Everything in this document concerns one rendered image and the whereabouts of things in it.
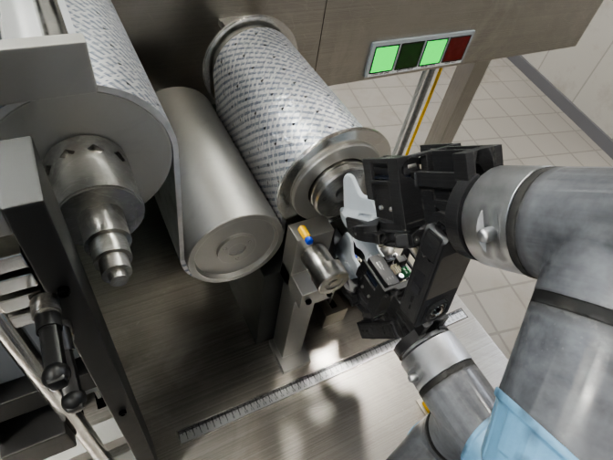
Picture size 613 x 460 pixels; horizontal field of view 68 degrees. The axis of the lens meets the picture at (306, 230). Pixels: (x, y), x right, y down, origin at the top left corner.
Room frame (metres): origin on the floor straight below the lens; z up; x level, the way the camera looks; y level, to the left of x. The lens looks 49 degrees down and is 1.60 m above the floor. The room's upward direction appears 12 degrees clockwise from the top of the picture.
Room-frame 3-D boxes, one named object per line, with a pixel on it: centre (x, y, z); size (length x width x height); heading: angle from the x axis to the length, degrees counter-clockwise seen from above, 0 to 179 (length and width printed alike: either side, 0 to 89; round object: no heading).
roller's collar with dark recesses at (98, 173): (0.23, 0.17, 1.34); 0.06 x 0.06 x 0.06; 36
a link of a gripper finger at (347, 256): (0.41, -0.06, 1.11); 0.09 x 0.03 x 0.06; 37
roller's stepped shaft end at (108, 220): (0.18, 0.13, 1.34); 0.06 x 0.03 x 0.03; 36
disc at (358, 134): (0.39, -0.02, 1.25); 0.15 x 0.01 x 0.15; 126
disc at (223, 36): (0.60, 0.13, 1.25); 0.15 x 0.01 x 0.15; 126
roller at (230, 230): (0.43, 0.15, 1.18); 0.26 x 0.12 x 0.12; 36
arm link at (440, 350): (0.27, -0.18, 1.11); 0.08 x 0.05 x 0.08; 126
